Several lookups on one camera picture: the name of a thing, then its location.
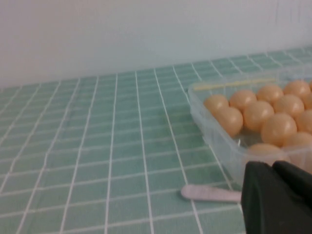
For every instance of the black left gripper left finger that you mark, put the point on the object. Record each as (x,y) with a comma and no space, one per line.
(260,207)

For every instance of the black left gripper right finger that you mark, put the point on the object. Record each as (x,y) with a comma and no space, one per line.
(297,180)

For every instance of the clear plastic egg box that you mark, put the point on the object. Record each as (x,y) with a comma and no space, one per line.
(219,151)

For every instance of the green checked tablecloth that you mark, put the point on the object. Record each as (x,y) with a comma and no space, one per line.
(97,146)

